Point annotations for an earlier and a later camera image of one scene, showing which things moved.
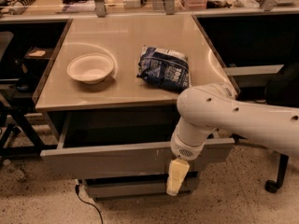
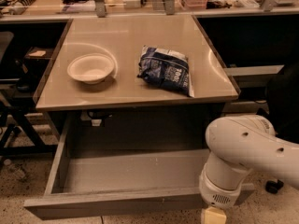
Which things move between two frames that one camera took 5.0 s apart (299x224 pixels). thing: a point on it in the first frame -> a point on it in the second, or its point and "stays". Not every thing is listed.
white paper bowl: x=91 y=68 stays
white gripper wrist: x=184 y=147 -> x=216 y=192
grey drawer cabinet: x=111 y=89 stays
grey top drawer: x=116 y=143 -> x=91 y=184
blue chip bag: x=163 y=67 stays
